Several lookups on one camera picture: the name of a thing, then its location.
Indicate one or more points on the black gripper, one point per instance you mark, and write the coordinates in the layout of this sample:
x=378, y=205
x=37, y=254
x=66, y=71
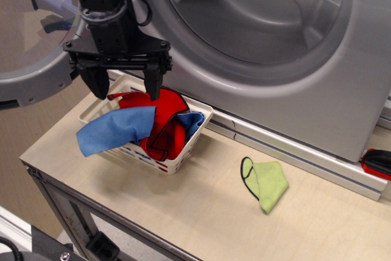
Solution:
x=114, y=40

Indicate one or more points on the blue cloth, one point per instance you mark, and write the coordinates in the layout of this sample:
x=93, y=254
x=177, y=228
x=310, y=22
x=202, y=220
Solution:
x=191, y=122
x=115, y=129

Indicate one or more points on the red cloth with black trim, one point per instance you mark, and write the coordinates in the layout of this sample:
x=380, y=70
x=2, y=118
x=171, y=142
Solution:
x=168, y=105

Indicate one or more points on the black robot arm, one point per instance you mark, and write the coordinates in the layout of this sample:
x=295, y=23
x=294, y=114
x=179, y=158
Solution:
x=109, y=5

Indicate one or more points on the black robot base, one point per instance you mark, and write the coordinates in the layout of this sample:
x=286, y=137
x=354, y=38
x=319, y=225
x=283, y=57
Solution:
x=33, y=244

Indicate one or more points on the white plastic laundry basket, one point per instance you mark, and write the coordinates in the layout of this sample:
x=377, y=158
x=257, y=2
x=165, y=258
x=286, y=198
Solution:
x=133, y=151

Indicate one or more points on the grey toy washing machine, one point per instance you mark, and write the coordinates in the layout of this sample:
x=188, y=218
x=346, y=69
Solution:
x=309, y=32

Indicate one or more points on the blue cloth in basket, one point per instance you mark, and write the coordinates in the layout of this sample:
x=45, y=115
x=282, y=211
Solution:
x=191, y=122

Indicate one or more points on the red cloth in basket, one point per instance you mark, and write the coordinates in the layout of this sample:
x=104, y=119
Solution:
x=175, y=139

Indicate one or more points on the blue clamp behind door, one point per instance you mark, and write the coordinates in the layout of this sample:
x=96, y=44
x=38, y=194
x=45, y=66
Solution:
x=62, y=17

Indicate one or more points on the grey round washer door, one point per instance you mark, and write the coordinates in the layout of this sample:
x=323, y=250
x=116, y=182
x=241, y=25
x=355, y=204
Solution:
x=34, y=66

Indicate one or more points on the green cloth on table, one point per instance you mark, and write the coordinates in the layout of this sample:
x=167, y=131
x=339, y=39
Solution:
x=265, y=181

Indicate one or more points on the red and black tool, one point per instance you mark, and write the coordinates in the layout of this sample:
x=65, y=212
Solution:
x=377, y=162

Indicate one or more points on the grey metal table frame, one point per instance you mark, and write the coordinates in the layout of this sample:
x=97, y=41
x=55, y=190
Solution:
x=75, y=210

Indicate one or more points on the black bracket under table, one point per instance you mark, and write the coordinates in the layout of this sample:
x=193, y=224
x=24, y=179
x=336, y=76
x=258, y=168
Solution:
x=102, y=247

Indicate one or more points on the white aluminium base rail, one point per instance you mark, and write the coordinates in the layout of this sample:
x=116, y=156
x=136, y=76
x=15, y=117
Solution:
x=305, y=157

